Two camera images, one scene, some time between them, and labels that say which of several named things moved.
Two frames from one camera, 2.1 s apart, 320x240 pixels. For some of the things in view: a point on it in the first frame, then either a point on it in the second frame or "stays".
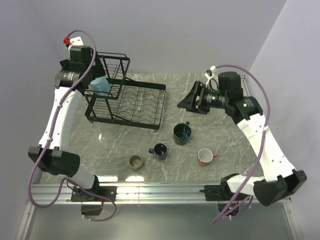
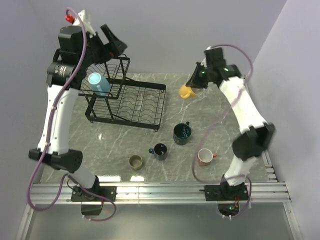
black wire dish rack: [131, 101] stays
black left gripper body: [97, 70] → [96, 52]
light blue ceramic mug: [100, 86] stays
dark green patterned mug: [182, 132] stays
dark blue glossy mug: [160, 151] stays
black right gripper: [189, 102] → [194, 82]
